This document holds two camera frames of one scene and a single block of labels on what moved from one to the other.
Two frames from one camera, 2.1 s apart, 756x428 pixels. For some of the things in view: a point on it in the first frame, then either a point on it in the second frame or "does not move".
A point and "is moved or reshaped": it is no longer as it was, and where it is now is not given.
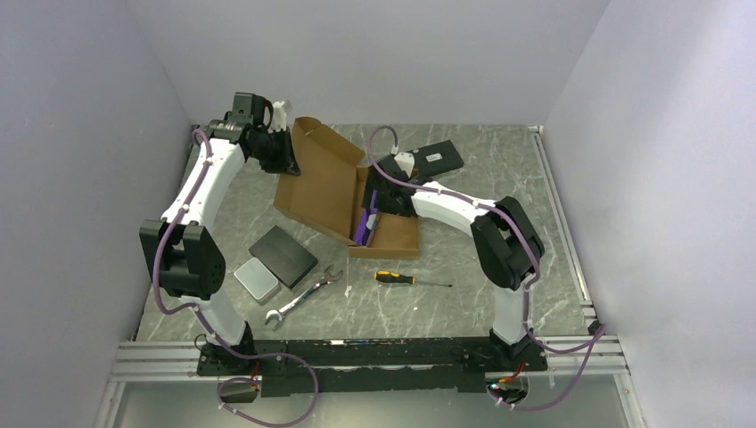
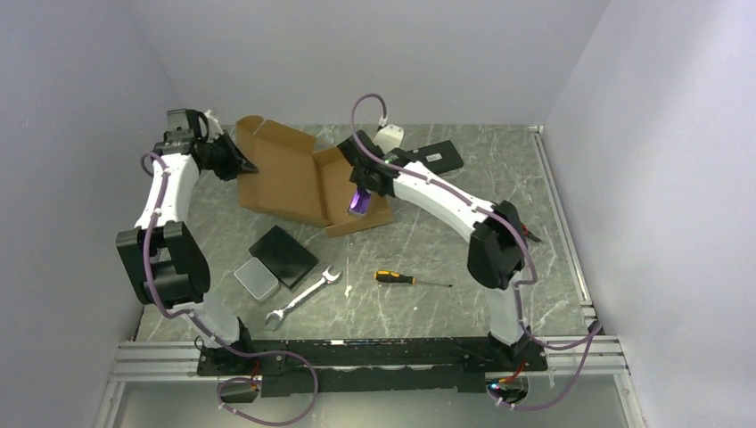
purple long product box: x=367 y=222 → x=359 y=201
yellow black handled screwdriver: x=390 y=276 does not move
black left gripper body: x=274 y=152 → x=223 y=158
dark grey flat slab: x=283 y=257 does not move
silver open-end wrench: x=329 y=276 does not move
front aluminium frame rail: x=163 y=361 does not move
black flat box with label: x=436 y=159 does not move
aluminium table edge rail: x=563 y=224 does not move
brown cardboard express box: x=324 y=191 is moved or reshaped
